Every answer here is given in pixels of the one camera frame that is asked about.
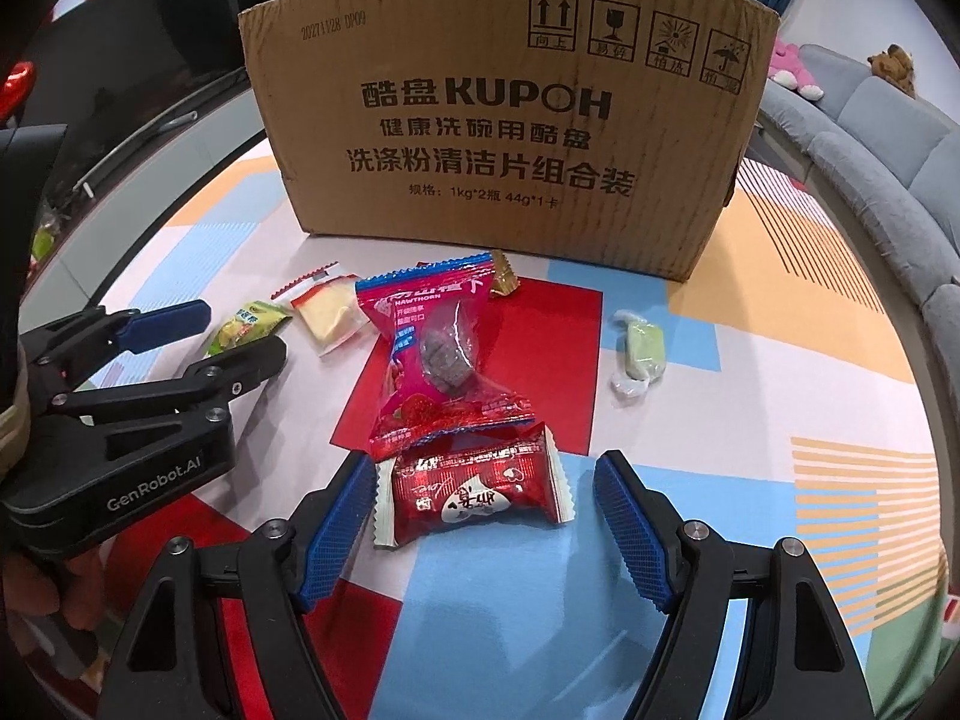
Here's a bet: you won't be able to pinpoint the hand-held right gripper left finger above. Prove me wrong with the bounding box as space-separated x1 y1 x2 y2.
94 452 380 720

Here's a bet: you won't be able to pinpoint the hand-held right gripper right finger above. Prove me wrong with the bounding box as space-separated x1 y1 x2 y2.
592 450 878 720

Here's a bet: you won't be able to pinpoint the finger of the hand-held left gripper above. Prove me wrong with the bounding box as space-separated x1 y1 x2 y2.
45 336 290 422
19 298 212 391

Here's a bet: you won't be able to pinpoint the small green snack packet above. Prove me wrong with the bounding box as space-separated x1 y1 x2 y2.
206 300 293 357

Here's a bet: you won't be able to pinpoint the clear white cracker packet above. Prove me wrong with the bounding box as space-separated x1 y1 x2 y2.
270 261 372 357

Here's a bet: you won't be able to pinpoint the red candy packet white ends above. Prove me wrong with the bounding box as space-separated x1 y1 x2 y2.
373 424 575 550

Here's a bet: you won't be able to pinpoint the light green candy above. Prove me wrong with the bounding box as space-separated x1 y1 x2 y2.
609 307 668 402

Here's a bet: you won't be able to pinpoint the red hawthorn snack packet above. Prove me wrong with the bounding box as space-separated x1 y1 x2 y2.
354 251 535 460

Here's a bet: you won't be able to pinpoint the gold candy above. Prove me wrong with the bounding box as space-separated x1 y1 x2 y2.
487 249 520 295

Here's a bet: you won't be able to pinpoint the brown cardboard box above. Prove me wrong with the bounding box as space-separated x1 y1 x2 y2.
238 0 782 284

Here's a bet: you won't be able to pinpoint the person's left forearm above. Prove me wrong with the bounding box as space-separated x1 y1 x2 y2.
0 382 35 488

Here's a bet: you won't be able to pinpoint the person's left hand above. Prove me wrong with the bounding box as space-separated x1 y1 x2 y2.
0 540 106 632

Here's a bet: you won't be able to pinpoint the grey television cabinet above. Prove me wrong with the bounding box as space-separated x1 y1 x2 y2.
30 67 278 301

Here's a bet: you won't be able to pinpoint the colourful patchwork tablecloth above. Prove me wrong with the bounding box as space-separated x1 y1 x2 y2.
15 142 960 720

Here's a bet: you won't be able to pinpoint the black television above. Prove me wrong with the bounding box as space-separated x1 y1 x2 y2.
15 0 248 188

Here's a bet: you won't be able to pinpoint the red heart balloon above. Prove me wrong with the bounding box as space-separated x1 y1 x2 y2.
0 60 38 121

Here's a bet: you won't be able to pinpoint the grey sofa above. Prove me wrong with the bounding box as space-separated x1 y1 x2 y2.
757 41 960 421

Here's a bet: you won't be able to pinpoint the pink plush toy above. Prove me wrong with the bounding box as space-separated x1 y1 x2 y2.
766 36 824 100

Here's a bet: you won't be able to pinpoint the brown plush toy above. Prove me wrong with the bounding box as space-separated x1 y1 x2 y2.
868 45 917 97

